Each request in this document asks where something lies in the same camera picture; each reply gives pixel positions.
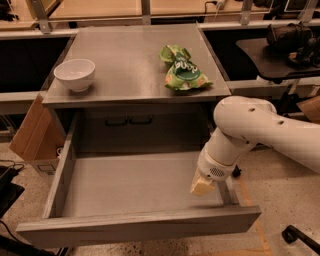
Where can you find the grey drawer cabinet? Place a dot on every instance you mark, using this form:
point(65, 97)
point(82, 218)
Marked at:
point(128, 108)

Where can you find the green snack bag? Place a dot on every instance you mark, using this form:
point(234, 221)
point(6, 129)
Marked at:
point(182, 74)

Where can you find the grey top drawer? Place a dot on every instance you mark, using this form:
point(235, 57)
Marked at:
point(123, 183)

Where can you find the black caster leg right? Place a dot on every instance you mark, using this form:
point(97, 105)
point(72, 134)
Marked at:
point(291, 234)

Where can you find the white ceramic bowl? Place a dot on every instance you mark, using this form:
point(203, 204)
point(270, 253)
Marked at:
point(76, 74)

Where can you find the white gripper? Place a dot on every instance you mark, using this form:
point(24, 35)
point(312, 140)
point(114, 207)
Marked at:
point(212, 168)

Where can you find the black side table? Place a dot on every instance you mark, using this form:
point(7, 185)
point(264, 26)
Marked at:
point(275, 66)

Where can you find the black bag on table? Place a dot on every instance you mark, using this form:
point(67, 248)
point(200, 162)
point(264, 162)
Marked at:
point(299, 42)

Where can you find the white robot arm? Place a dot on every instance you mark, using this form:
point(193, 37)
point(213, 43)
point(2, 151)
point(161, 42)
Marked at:
point(241, 124)

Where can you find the brown cardboard box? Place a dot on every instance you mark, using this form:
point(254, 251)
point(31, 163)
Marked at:
point(38, 139)

